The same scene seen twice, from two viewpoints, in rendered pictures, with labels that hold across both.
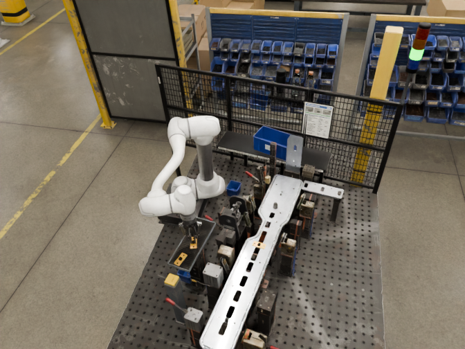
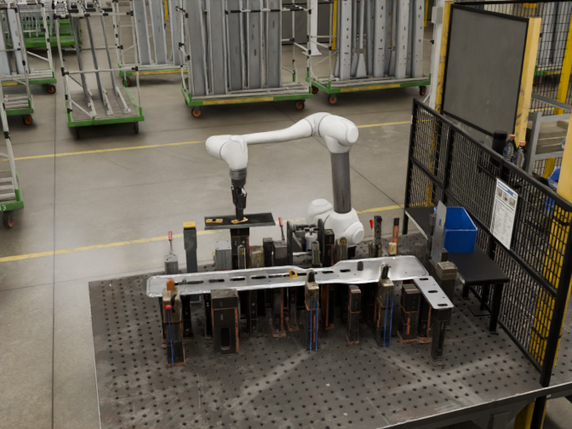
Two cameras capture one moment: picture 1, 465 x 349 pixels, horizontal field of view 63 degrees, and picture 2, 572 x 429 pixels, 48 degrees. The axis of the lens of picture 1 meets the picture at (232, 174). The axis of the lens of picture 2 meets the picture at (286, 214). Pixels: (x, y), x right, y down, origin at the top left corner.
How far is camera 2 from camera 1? 2.47 m
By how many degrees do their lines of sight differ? 50
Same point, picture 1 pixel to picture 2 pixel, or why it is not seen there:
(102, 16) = (464, 69)
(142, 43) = (487, 112)
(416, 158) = not seen: outside the picture
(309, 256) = (352, 356)
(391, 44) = not seen: outside the picture
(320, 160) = (479, 273)
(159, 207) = (214, 144)
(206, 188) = (331, 220)
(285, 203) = (374, 273)
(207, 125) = (336, 125)
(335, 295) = (314, 392)
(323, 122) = (507, 218)
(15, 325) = not seen: hidden behind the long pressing
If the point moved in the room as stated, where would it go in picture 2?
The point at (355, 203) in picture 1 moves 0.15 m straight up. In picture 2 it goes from (494, 371) to (498, 344)
